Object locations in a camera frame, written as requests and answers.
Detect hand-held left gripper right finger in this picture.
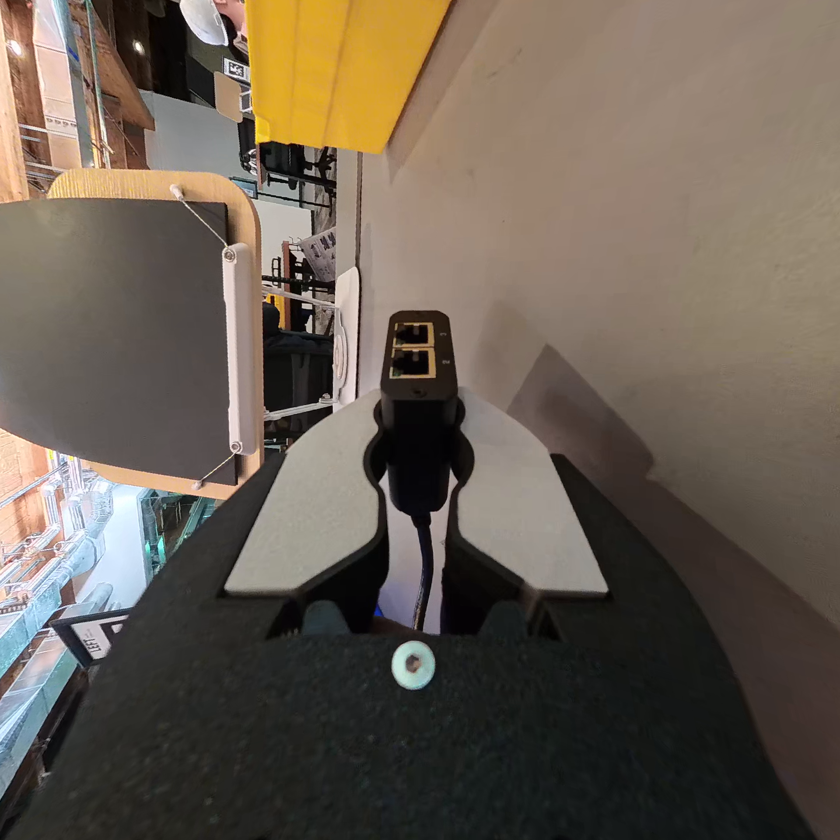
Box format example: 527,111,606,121
444,392,611,634

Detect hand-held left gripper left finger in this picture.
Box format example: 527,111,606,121
224,394,395,634

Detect black ethernet cable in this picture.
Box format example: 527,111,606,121
410,512,438,636

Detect black ethernet port adapter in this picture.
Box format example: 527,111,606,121
378,309,469,517

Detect yellow plastic bin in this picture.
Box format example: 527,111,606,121
245,0,455,157

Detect silver ventilation duct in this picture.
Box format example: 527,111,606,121
0,476,116,769

